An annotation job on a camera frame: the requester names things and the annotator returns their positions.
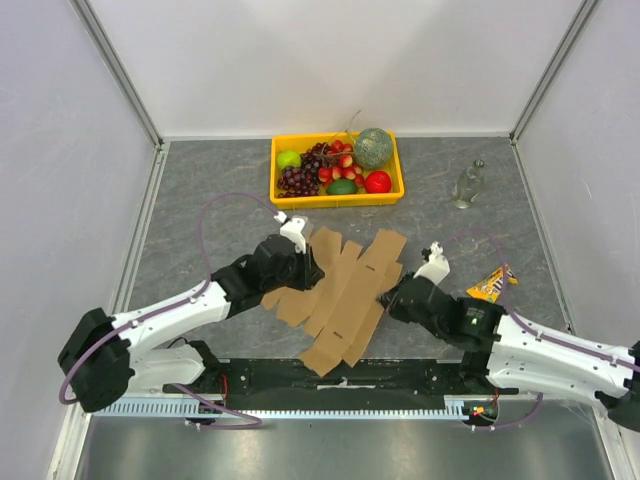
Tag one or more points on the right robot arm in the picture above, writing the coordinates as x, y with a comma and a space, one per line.
506, 351

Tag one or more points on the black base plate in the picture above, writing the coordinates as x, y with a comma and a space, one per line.
238, 378

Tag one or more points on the dark purple grape bunch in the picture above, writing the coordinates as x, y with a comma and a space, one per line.
296, 182

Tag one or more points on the green avocado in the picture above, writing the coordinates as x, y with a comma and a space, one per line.
342, 187

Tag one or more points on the yellow plastic tray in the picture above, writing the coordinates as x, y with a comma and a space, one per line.
301, 143

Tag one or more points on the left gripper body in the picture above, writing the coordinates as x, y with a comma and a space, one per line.
297, 275

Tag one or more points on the red tomato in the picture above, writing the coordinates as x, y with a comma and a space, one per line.
378, 182

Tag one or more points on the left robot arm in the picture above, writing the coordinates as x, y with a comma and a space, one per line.
103, 355

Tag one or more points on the brown cardboard box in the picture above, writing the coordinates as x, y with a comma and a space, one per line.
341, 312

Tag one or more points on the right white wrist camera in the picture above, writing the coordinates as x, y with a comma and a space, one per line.
435, 267

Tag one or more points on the green apple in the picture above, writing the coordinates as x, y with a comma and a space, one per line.
288, 158

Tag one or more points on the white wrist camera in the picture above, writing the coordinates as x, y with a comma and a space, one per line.
295, 228
435, 267

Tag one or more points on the grey slotted cable duct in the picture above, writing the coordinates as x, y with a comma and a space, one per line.
447, 408

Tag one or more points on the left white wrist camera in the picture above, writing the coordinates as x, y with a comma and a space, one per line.
295, 228

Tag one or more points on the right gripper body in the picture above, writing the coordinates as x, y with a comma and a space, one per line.
395, 295

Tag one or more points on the green netted melon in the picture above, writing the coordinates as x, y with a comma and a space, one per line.
373, 148

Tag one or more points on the clear glass bottle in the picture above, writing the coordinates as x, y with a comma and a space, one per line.
469, 184

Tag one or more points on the red cherry bunch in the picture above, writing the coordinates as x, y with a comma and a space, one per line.
338, 163

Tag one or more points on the yellow candy bag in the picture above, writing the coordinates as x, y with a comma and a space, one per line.
490, 288

